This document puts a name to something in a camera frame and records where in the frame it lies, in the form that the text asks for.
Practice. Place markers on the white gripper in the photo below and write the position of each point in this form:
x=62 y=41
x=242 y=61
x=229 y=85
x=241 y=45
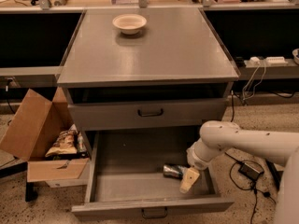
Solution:
x=195 y=160

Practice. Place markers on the silver blue redbull can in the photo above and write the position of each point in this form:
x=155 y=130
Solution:
x=173 y=170

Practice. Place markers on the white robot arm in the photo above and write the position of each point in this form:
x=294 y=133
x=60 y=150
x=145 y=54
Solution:
x=278 y=147

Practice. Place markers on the open grey lower drawer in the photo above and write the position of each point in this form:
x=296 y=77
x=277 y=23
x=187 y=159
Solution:
x=127 y=179

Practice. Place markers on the closed grey upper drawer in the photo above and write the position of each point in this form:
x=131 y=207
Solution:
x=130 y=115

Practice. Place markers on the grey drawer cabinet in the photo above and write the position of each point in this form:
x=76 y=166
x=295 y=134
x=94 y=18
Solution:
x=175 y=56

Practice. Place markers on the black power adapter brick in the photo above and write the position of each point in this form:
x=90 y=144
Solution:
x=249 y=172

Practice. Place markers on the small bottle in box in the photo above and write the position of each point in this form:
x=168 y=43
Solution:
x=80 y=144

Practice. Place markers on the snack chip bag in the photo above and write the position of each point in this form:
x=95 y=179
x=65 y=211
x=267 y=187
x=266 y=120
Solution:
x=64 y=143

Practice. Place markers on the white power strip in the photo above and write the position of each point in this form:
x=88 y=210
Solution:
x=269 y=61

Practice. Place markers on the white ceramic bowl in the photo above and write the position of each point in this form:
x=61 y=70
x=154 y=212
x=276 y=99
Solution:
x=129 y=24

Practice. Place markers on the brown cardboard box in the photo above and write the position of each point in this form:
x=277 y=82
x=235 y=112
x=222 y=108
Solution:
x=31 y=137

